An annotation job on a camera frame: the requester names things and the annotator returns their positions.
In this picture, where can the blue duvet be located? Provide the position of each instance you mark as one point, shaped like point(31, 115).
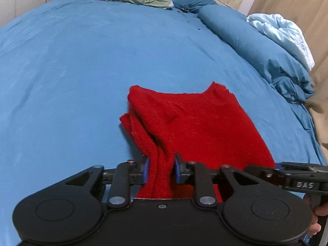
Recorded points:
point(256, 46)

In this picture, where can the person's right hand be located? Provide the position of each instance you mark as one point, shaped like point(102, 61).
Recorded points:
point(313, 229)

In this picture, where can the red knitted sweater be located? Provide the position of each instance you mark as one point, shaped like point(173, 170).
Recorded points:
point(194, 128)

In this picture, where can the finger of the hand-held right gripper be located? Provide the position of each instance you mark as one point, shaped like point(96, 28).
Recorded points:
point(266, 174)
point(299, 167)

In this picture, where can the small dark bits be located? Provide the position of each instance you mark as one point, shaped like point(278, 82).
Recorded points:
point(185, 10)

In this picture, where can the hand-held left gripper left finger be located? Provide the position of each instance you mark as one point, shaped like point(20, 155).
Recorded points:
point(146, 172)

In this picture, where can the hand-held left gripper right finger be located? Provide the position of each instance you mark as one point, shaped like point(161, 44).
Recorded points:
point(177, 174)

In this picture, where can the light blue blanket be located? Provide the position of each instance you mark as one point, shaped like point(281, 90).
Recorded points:
point(284, 33)

